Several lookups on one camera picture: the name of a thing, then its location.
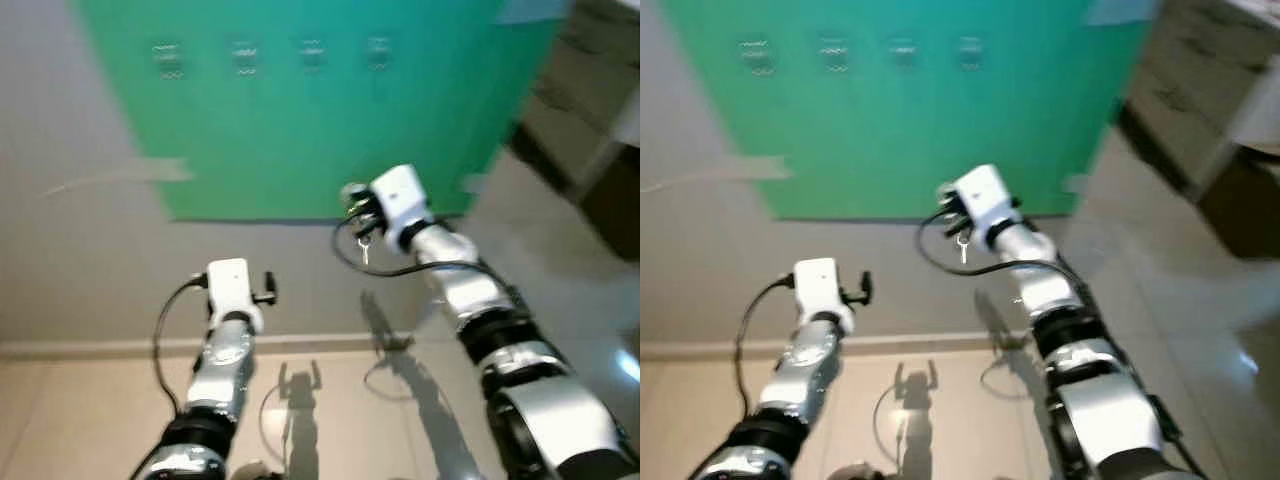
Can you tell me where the long clear tape strip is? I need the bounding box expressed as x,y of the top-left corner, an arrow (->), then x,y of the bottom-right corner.
640,155 -> 786,196
45,158 -> 193,197

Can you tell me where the dark wooden cabinet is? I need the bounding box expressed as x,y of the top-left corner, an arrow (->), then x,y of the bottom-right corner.
505,0 -> 641,263
1115,0 -> 1280,261

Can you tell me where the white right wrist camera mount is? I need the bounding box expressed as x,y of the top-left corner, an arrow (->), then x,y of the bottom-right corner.
952,164 -> 1021,251
368,164 -> 436,251

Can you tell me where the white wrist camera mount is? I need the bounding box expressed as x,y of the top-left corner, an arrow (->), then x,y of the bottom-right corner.
952,164 -> 1021,251
368,164 -> 436,251
793,257 -> 856,336
205,258 -> 266,336

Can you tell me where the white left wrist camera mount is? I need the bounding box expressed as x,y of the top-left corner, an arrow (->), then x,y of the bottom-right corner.
793,257 -> 856,336
205,258 -> 266,336

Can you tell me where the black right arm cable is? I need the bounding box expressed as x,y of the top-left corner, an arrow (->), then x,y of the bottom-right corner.
918,212 -> 1091,301
332,215 -> 521,301

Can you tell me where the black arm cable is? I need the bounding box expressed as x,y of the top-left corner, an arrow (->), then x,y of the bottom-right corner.
737,275 -> 798,416
332,215 -> 521,301
918,212 -> 1091,301
152,275 -> 211,416

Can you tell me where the green wall board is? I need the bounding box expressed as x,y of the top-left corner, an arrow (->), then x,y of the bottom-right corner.
660,0 -> 1166,223
70,0 -> 571,223

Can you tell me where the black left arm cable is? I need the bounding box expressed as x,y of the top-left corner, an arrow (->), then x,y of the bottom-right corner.
737,275 -> 798,416
152,275 -> 211,416

